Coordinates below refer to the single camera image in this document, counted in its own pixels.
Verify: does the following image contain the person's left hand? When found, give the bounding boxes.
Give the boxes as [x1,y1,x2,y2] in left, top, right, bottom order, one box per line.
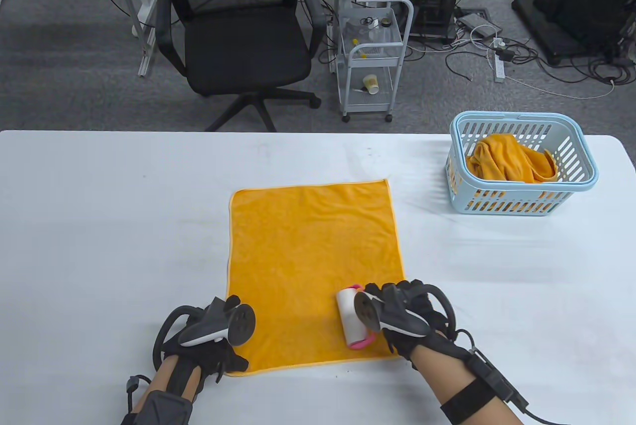
[159,338,250,398]

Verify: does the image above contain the person's right hand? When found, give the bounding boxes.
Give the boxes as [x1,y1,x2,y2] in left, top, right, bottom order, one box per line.
[365,280,473,371]

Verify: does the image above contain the pink lint roller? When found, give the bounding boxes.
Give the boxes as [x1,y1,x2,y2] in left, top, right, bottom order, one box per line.
[336,284,374,350]

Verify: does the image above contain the yellow square towel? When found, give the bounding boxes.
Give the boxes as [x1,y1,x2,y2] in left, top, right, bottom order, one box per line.
[449,157,555,212]
[226,180,409,377]
[466,134,559,183]

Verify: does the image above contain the person's left forearm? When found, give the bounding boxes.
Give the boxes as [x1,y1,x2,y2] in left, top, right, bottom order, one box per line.
[122,355,204,425]

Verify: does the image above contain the grey left hand controller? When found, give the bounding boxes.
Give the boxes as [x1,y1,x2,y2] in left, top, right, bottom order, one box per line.
[153,296,257,371]

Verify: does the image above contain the grey hand controller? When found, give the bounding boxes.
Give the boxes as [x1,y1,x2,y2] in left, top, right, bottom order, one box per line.
[354,283,458,344]
[153,296,257,371]

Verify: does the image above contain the grey right hand controller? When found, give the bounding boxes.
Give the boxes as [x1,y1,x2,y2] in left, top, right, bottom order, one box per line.
[354,283,458,344]

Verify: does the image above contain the light blue plastic basket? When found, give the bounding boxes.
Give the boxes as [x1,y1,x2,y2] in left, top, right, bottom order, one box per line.
[445,111,599,216]

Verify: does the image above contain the white power strip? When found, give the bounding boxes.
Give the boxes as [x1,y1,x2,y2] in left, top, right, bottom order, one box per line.
[493,38,506,83]

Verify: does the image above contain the white rolling cart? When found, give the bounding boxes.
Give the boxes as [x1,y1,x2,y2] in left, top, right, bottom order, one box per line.
[336,0,414,123]

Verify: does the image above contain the black mesh office chair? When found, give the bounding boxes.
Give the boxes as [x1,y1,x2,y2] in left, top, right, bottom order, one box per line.
[156,0,322,133]

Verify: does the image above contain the black right forearm strap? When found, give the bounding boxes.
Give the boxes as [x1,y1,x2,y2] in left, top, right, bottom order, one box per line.
[440,378,497,425]

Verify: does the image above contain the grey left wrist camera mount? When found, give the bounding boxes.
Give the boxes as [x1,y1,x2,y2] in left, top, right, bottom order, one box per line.
[122,374,194,425]

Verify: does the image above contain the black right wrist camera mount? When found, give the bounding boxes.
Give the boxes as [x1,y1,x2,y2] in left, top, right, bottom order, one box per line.
[467,348,530,413]

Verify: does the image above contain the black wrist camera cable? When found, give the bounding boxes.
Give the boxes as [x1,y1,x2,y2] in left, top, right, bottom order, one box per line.
[522,408,572,425]

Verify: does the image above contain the white desk leg frame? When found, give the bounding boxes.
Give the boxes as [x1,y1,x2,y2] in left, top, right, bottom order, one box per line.
[107,0,164,78]

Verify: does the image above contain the tangle of black cables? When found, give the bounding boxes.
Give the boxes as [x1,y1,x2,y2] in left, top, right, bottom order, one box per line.
[445,33,636,86]

